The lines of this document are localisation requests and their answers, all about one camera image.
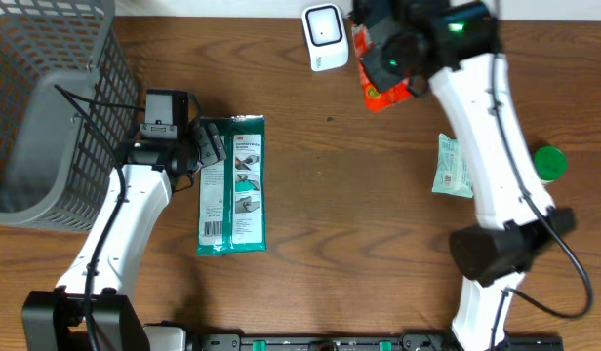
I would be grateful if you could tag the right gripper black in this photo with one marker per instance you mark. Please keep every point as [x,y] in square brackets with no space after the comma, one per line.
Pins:
[380,59]

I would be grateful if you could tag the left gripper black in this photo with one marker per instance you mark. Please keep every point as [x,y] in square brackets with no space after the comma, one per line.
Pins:
[211,141]

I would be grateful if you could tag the red snack packet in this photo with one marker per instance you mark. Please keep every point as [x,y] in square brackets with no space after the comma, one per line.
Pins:
[373,99]

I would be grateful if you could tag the green white snack bag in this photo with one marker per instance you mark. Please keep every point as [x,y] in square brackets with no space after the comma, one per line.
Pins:
[231,206]

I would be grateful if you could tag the teal white snack packet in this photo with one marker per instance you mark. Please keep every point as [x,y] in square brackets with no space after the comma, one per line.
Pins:
[451,176]

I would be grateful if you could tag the green-lid white jar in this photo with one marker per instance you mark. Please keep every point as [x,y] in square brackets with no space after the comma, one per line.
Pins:
[550,164]

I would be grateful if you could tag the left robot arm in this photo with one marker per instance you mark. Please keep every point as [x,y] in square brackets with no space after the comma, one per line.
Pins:
[90,308]

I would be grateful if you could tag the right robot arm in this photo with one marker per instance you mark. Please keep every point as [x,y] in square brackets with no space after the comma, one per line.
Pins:
[456,50]

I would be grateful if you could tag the white barcode scanner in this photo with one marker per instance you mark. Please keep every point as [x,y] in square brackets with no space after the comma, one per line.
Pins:
[325,37]

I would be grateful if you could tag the grey plastic mesh basket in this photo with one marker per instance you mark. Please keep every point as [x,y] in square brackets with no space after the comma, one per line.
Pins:
[65,90]

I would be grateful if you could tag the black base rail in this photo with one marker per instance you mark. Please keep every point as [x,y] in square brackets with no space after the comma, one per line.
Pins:
[330,341]

